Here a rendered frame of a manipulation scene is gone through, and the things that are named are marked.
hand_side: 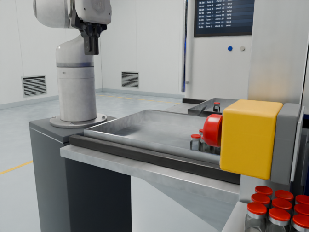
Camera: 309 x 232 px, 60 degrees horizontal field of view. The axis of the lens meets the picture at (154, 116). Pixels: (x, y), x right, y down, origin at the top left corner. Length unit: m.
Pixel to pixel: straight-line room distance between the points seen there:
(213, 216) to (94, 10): 0.51
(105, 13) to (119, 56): 6.85
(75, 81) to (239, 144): 0.66
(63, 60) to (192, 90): 0.83
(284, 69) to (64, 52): 0.67
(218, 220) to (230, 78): 0.96
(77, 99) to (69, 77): 0.07
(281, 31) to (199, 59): 1.13
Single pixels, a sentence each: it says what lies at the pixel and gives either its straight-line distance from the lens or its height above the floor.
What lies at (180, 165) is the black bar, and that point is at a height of 0.89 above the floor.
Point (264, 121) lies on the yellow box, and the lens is 0.29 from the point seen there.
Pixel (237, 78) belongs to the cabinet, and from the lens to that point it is 1.42.
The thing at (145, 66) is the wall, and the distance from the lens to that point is 7.03.
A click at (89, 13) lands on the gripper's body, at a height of 1.17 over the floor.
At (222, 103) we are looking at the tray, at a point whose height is 0.89.
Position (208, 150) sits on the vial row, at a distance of 0.53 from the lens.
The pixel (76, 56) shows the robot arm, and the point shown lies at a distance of 0.87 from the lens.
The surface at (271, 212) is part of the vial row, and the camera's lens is 0.32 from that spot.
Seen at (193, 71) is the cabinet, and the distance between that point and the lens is 1.50.
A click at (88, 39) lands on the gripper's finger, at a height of 1.12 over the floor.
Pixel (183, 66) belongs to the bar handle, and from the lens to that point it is 1.46.
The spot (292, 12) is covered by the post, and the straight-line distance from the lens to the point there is 0.37.
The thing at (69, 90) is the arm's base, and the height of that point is 0.97.
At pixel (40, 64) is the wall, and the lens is 6.58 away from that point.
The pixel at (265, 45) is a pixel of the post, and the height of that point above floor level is 1.10.
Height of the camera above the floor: 1.09
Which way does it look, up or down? 13 degrees down
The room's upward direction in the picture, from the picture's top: straight up
